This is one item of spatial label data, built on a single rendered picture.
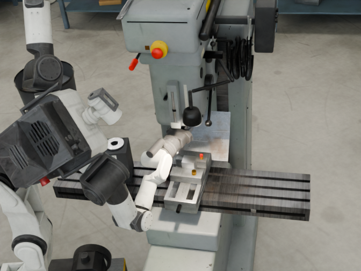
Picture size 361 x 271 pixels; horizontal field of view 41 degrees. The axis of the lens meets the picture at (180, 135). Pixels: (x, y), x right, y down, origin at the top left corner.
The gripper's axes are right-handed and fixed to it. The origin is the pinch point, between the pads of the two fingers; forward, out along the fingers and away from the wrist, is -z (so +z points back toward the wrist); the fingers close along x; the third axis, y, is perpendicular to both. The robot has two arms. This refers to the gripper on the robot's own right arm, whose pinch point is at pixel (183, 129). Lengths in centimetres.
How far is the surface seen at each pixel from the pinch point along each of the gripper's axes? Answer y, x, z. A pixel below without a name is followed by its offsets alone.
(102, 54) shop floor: 120, 235, -221
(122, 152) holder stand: 13.2, 27.0, 12.5
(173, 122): -13.4, -3.0, 12.7
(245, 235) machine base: 103, -14, -38
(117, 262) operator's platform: 84, 35, 25
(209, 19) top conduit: -57, -17, 5
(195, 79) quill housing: -31.5, -11.0, 5.9
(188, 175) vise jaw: 20.7, -4.0, 6.0
